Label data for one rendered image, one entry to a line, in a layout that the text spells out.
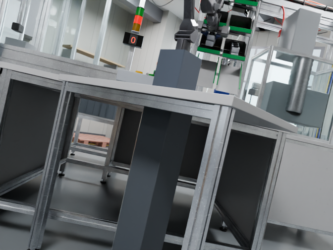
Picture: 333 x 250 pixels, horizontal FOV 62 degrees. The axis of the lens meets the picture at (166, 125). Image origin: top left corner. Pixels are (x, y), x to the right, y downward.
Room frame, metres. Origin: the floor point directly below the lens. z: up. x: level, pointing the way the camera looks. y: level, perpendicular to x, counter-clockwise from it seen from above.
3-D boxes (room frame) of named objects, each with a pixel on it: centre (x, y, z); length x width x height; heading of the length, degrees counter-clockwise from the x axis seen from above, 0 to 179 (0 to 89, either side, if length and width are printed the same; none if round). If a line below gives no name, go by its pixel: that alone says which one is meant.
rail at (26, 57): (1.50, 0.39, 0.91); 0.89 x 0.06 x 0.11; 93
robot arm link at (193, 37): (1.26, 0.01, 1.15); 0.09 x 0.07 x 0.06; 60
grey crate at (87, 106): (3.68, 0.86, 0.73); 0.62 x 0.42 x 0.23; 93
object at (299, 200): (2.55, -1.13, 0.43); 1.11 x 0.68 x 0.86; 93
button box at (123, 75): (1.45, 0.20, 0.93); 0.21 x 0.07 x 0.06; 93
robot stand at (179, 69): (1.25, 0.00, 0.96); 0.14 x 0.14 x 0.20; 51
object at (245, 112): (1.29, -0.03, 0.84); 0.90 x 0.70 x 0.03; 51
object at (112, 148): (3.02, -0.56, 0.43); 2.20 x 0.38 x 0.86; 93
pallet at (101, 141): (5.50, 1.38, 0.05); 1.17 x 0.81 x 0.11; 141
